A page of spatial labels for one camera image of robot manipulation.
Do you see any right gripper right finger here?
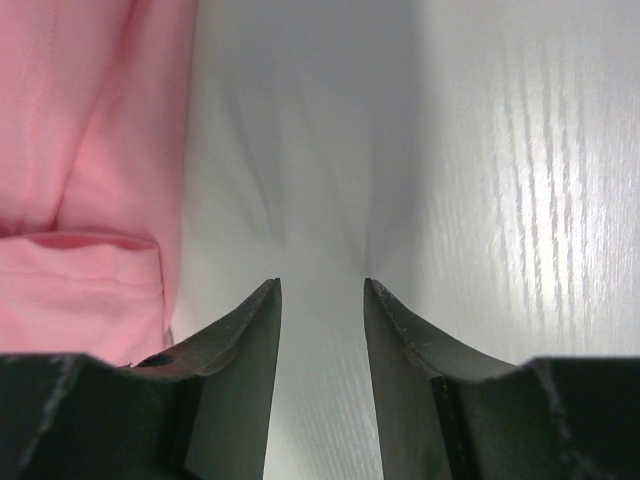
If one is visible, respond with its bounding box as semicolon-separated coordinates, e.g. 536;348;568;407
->
363;279;639;479

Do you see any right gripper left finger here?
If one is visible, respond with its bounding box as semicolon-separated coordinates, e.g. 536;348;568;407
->
1;279;282;479

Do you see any pink t shirt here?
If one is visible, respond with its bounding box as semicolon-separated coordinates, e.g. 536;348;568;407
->
1;1;196;365

